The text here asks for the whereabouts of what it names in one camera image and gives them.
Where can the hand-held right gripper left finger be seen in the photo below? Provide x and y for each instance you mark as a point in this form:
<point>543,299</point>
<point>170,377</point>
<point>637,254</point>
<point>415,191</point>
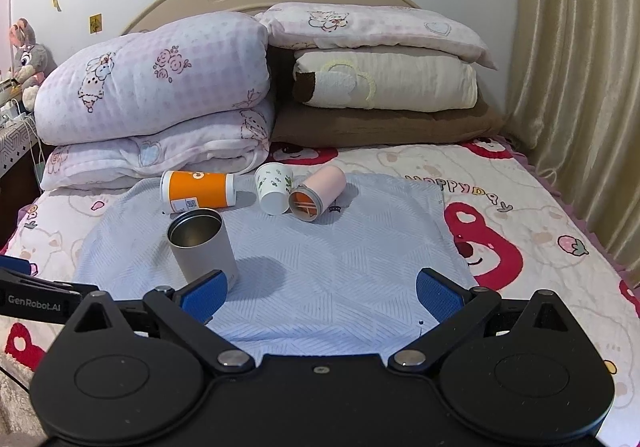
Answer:
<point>202,296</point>

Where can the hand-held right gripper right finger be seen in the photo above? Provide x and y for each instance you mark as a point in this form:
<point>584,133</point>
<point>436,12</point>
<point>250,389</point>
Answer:
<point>441,296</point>

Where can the grey metal cup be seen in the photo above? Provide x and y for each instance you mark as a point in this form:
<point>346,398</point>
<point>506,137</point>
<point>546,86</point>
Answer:
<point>202,247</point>

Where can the orange and white cup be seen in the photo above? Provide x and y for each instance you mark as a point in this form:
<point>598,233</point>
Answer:
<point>200,189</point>

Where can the white floral paper cup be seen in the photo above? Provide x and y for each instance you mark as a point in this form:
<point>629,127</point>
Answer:
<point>272,187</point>

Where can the pink cup with orange inside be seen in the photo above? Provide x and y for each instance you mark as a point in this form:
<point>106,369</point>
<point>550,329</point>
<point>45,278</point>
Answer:
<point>320,189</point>

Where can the light blue textured cloth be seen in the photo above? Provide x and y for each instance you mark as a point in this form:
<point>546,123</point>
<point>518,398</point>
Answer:
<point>325,277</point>

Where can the dark bedside cabinet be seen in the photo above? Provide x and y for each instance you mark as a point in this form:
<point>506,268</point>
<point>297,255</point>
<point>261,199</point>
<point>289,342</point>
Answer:
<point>12,177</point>

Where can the bear and strawberry printed bedsheet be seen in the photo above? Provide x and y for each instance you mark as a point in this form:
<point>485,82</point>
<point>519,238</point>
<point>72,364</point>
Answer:
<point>505,187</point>

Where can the pink checked folded quilt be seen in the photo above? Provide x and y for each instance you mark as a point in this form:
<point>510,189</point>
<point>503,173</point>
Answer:
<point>150,92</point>

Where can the cream and brown pillow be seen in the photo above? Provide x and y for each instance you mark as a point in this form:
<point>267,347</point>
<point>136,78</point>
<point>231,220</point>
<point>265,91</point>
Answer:
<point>400,82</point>

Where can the grey rabbit plush toy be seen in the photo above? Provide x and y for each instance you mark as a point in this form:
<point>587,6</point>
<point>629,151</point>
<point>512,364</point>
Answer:
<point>27,62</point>

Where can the beige pleated curtain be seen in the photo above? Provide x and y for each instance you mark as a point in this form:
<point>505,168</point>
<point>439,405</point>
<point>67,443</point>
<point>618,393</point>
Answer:
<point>580,77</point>

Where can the pink printed pillow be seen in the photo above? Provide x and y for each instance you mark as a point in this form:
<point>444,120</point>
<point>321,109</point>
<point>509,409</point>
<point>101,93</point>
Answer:
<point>380,27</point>

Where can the yellow wall sticker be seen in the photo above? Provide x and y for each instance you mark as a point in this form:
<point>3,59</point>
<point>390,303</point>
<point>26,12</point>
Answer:
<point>95,23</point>

